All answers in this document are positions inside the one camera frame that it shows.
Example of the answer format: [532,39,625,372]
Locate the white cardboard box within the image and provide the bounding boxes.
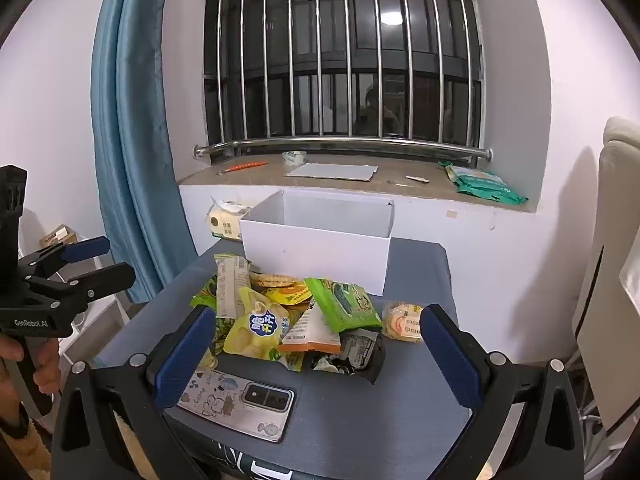
[238,190,396,297]

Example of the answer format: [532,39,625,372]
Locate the pale green snack packet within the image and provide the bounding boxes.
[212,316,237,357]

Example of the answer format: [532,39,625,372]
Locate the steel window guard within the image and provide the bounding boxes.
[191,0,493,161]

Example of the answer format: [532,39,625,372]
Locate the orange utility knife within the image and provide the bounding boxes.
[216,161,268,176]

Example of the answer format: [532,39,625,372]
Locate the white chair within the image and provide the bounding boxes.
[572,116,640,441]

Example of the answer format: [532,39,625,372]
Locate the person's left forearm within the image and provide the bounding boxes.
[0,400,55,480]

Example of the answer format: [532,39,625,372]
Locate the yellow orange snack packet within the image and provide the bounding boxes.
[257,281,310,307]

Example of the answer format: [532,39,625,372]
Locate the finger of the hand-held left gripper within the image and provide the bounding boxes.
[20,236,112,281]
[25,261,136,312]

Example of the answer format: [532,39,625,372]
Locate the white low shelf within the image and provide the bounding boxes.
[60,255,132,361]

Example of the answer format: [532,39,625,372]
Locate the round cracker stack packet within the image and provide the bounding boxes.
[249,271,297,289]

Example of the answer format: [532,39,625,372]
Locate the green seaweed snack packet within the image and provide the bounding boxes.
[304,277,383,333]

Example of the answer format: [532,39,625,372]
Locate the grey cardboard sheet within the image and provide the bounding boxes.
[285,162,377,182]

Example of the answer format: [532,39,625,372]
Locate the small brown cardboard box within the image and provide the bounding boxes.
[39,224,78,248]

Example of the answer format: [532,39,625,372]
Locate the person's left hand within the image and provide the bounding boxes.
[27,337,63,396]

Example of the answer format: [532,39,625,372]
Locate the long beige green packet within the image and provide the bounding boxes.
[214,253,252,321]

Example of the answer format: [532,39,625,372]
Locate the black snack packet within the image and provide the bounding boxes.
[310,326,387,386]

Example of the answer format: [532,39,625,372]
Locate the green wipes packet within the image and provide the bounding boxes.
[456,180,529,206]

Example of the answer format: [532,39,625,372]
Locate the pale wipes packet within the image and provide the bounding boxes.
[438,160,506,188]

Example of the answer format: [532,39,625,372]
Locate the small green snack packet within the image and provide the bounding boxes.
[276,350,307,373]

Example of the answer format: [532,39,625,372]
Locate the blue curtain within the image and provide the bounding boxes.
[91,0,198,303]

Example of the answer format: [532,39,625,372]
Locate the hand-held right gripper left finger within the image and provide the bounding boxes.
[50,304,218,480]

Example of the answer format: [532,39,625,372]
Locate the phone with cartoon case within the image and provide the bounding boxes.
[177,367,298,443]

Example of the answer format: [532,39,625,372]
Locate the tissue pack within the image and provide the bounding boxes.
[206,198,253,241]

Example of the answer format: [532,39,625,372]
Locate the bright green snack packet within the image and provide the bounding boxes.
[190,274,219,311]

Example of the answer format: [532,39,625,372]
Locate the stone windowsill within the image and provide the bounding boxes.
[177,152,543,213]

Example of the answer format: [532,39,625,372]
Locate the dark window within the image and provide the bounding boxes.
[204,0,486,156]

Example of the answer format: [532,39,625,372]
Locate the white orange snack packet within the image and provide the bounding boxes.
[277,299,342,354]

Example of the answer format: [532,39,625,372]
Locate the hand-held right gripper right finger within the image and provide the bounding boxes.
[419,303,586,480]

